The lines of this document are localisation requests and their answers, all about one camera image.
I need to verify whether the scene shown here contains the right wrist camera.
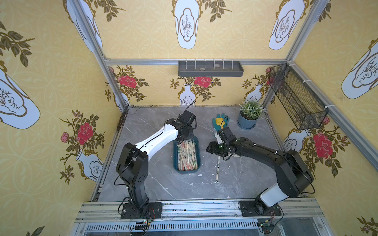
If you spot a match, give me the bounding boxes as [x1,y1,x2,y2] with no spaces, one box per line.
[215,127,237,146]

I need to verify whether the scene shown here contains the green garden glove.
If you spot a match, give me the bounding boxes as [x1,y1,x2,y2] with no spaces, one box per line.
[212,114,229,132]

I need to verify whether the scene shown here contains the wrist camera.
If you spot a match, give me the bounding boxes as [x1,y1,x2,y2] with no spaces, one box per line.
[178,110,196,126]
[215,127,237,146]

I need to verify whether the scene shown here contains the aluminium front rail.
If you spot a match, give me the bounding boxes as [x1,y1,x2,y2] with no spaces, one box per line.
[70,198,333,236]

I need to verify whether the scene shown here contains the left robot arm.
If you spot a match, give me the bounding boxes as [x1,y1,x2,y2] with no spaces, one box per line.
[116,118,196,215]

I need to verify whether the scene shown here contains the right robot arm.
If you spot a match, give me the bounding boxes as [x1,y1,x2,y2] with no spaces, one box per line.
[206,137,314,212]

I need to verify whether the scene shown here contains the yellow toy shovel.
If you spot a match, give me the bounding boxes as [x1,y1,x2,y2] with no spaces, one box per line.
[215,117,226,129]

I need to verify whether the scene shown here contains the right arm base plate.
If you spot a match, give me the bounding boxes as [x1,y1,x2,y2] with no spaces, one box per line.
[238,200,283,218]

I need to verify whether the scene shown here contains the black wire mesh basket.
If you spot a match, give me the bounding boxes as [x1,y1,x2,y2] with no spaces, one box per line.
[267,64,328,130]

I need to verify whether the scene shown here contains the teal plastic storage box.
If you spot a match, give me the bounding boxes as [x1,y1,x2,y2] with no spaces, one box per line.
[173,136,201,174]

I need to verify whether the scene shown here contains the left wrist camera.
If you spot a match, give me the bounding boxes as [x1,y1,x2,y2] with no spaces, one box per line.
[178,110,196,126]

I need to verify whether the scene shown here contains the potted green plant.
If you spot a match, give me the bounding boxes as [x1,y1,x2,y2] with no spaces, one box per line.
[237,100,264,130]

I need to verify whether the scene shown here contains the grey wall shelf tray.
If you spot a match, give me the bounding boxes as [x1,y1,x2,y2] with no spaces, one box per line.
[178,60,244,77]

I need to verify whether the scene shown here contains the chopsticks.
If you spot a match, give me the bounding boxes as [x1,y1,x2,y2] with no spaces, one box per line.
[215,156,221,182]

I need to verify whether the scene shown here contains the chopstick pile in box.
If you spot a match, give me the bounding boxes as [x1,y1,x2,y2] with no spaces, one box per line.
[177,139,198,171]

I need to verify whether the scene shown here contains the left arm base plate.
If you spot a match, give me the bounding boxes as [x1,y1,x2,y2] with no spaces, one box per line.
[121,202,162,220]

